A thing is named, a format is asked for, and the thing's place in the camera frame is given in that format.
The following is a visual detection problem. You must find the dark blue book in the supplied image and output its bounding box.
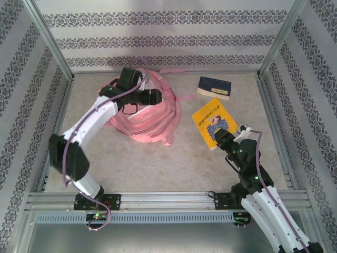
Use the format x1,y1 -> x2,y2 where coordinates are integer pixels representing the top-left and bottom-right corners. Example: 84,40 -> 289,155
196,76 -> 232,101

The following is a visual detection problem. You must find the pink student backpack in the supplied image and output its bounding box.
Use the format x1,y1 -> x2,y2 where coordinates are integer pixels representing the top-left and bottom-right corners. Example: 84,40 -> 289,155
99,67 -> 196,146

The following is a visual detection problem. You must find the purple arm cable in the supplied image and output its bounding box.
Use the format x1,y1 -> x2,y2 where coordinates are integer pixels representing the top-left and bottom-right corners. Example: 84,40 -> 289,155
63,56 -> 151,232
247,129 -> 311,250

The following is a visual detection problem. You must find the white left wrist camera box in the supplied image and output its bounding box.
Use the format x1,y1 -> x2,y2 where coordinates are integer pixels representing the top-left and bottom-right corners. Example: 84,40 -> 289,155
136,75 -> 153,92

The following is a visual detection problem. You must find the aluminium frame post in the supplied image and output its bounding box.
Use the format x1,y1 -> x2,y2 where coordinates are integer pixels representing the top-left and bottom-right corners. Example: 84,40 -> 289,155
23,0 -> 76,81
257,0 -> 309,80

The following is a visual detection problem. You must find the aluminium back rail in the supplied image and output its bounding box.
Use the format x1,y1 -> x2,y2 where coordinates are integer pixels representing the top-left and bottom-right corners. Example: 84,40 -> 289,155
72,70 -> 261,79

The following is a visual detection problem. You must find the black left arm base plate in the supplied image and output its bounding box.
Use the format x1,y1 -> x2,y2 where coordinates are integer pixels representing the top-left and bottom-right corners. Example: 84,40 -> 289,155
73,193 -> 122,211

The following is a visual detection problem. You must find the aluminium side rail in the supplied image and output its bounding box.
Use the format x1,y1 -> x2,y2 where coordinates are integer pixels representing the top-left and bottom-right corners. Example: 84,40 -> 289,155
35,79 -> 74,193
256,75 -> 300,190

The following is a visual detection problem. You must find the grey metal panel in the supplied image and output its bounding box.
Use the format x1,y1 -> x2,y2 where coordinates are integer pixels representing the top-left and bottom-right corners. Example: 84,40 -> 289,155
25,222 -> 321,253

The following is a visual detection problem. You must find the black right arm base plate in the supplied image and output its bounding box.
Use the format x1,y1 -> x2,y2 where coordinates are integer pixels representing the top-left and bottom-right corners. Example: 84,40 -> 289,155
213,192 -> 263,210

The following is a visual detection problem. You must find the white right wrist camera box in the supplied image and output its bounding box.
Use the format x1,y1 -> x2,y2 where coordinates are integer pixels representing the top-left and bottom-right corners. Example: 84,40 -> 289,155
235,123 -> 253,139

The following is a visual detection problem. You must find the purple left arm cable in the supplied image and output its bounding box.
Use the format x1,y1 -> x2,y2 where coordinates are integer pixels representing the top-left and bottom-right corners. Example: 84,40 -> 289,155
63,56 -> 151,232

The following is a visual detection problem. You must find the aluminium mounting rail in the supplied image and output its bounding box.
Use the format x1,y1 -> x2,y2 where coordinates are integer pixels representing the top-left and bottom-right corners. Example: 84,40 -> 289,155
25,191 -> 309,211

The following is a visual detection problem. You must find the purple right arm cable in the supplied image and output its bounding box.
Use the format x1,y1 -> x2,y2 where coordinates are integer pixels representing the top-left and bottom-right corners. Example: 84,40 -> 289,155
247,129 -> 311,250

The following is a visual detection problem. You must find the yellow book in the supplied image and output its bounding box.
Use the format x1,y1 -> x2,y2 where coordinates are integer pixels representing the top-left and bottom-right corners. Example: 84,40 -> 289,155
191,96 -> 239,151

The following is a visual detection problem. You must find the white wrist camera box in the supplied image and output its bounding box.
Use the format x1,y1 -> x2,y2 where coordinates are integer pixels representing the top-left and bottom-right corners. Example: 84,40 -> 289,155
136,75 -> 153,92
235,123 -> 253,139

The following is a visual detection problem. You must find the slotted grey cable duct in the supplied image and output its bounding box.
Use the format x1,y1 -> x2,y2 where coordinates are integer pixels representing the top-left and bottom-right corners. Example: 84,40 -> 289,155
35,212 -> 235,224

